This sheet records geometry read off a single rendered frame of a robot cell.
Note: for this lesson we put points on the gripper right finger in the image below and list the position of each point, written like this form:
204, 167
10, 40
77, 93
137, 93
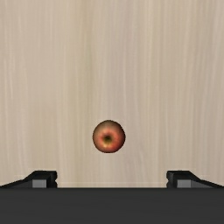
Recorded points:
180, 177

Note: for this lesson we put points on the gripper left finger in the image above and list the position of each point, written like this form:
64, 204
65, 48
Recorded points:
43, 177

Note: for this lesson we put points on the red apple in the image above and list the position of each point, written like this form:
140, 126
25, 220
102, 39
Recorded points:
108, 136

